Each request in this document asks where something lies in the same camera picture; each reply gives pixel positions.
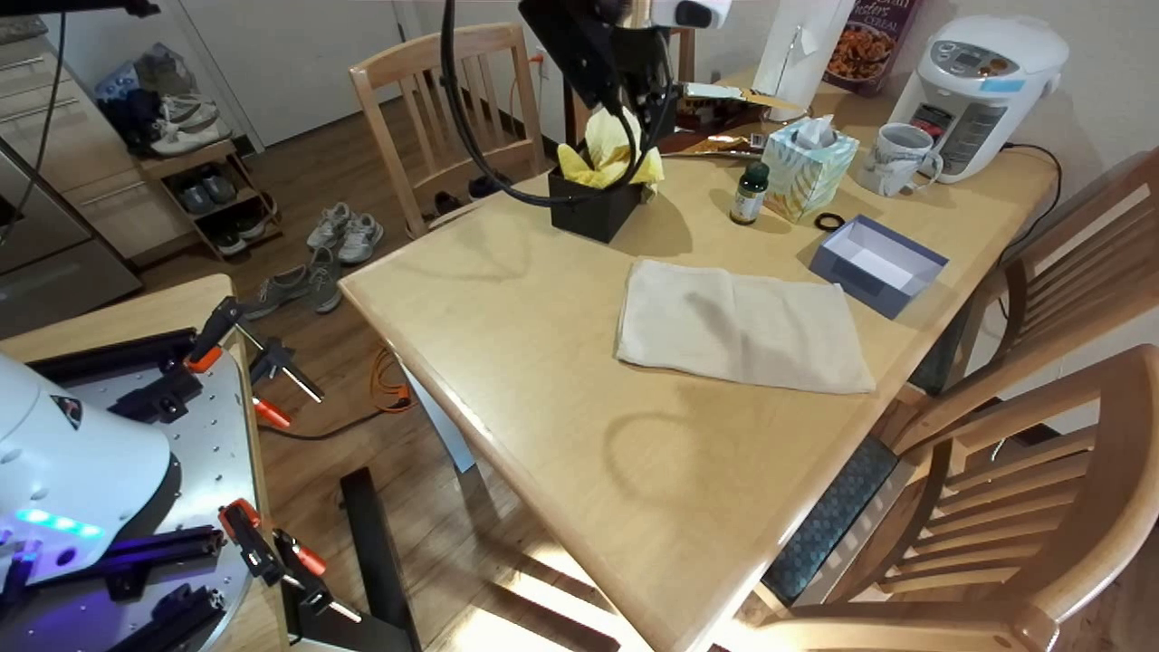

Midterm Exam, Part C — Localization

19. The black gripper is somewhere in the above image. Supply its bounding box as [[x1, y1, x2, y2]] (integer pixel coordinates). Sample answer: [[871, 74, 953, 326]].
[[518, 0, 681, 186]]

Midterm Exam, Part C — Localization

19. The white cloth towel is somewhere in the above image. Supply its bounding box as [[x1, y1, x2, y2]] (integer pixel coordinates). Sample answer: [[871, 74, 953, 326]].
[[616, 258, 882, 398]]

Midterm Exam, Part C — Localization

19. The yellow cloth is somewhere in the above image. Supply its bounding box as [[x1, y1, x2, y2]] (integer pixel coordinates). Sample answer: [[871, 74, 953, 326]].
[[555, 105, 669, 195]]

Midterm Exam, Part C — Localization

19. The dark brown wallet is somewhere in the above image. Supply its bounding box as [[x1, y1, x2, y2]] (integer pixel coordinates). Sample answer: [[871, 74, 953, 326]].
[[674, 80, 774, 138]]

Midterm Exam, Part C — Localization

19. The narrow slatted wooden chair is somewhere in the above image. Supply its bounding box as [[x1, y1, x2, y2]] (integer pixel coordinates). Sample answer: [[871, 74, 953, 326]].
[[567, 22, 704, 145]]

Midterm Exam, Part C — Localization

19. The black square box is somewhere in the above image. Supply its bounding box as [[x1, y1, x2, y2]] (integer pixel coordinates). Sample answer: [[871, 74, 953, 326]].
[[549, 164, 652, 247]]

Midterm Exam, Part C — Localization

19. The small green-capped bottle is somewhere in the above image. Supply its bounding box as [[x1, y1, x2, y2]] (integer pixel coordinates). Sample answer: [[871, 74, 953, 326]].
[[730, 158, 774, 227]]

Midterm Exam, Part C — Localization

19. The teal patterned tissue box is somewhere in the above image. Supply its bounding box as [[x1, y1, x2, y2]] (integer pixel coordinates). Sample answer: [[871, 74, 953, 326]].
[[760, 112, 862, 226]]

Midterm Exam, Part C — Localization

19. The white paper bag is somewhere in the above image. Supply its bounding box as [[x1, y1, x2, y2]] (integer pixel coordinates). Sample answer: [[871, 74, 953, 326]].
[[751, 0, 862, 117]]

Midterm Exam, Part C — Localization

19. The purple snack bag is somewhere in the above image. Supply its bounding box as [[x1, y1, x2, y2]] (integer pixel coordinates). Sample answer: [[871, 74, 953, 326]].
[[821, 0, 922, 99]]

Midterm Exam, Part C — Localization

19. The wide slatted wooden chair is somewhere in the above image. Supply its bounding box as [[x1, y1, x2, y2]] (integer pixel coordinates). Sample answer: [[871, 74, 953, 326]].
[[349, 19, 555, 240]]

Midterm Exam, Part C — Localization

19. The white mug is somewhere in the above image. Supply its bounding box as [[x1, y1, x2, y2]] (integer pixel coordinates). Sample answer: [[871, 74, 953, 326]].
[[862, 119, 949, 200]]

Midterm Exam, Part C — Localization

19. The blue and white flat box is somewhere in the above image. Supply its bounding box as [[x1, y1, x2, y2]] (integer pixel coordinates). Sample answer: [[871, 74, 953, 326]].
[[809, 215, 953, 322]]

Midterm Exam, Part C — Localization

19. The white electric water boiler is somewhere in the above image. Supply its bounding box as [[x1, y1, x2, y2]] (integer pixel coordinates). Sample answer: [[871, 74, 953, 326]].
[[887, 10, 1072, 188]]

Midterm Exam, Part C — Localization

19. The grey shoe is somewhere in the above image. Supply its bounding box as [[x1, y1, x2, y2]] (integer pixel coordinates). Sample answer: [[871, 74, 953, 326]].
[[239, 264, 318, 322], [301, 258, 349, 320]]

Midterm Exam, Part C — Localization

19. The metal table leg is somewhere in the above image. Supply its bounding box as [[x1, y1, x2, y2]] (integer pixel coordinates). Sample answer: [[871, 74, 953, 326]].
[[395, 358, 503, 540]]

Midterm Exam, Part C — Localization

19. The dark blue seat cushion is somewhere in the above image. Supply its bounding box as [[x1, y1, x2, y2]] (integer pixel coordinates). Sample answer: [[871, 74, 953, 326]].
[[760, 435, 903, 610]]

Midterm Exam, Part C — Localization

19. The orange black bar clamp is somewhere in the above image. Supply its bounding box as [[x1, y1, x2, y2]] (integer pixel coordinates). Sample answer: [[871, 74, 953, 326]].
[[213, 497, 332, 594], [28, 293, 247, 390], [244, 326, 328, 410]]

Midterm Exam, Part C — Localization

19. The wooden shoe rack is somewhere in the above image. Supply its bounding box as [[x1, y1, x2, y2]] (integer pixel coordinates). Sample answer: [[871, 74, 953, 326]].
[[136, 133, 287, 264]]

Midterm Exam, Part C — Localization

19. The wooden chair with bare seat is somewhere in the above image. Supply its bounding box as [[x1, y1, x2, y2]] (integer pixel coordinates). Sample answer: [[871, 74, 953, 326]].
[[908, 145, 1159, 403]]

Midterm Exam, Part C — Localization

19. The white shoes pair on rack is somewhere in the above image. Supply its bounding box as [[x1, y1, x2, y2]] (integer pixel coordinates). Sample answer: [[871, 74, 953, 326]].
[[148, 93, 233, 158]]

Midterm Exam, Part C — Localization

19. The black metal stand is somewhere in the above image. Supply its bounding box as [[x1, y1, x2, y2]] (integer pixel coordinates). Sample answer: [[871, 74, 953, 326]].
[[284, 468, 429, 652]]

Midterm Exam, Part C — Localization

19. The light wood dresser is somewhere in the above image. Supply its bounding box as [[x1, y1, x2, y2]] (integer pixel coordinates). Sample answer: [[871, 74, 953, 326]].
[[0, 28, 197, 273]]

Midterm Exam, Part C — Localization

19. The wooden robot mounting table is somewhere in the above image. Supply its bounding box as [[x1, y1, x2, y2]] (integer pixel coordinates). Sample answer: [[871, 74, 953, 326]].
[[0, 273, 294, 652]]

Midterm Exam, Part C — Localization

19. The black overhead bar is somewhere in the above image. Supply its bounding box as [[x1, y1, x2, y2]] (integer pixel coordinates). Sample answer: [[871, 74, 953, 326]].
[[0, 0, 161, 22]]

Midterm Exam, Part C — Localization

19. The wooden chair with blue cushion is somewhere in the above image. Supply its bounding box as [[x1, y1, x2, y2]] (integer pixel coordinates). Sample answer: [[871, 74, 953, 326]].
[[709, 342, 1159, 652]]

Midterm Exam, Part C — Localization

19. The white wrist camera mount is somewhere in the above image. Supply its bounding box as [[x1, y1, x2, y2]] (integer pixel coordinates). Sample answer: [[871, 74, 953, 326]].
[[666, 0, 739, 37]]

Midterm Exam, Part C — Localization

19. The orange floor cable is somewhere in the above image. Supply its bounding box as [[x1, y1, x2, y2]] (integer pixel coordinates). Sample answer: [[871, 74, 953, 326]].
[[268, 349, 419, 444]]

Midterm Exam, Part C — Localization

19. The black boiler power cord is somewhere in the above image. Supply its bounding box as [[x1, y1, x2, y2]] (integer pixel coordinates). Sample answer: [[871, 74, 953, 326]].
[[1001, 140, 1070, 247]]

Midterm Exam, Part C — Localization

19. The orange clamp handle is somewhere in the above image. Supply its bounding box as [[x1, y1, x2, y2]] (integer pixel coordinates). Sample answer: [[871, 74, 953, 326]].
[[250, 395, 297, 435]]

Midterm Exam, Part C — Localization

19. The black bracket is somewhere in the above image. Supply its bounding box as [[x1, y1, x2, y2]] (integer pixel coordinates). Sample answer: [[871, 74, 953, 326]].
[[102, 520, 229, 606], [104, 362, 207, 428]]

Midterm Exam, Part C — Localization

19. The black hanging cable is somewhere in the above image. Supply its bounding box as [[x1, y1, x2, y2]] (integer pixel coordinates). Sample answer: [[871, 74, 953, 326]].
[[15, 8, 70, 222]]

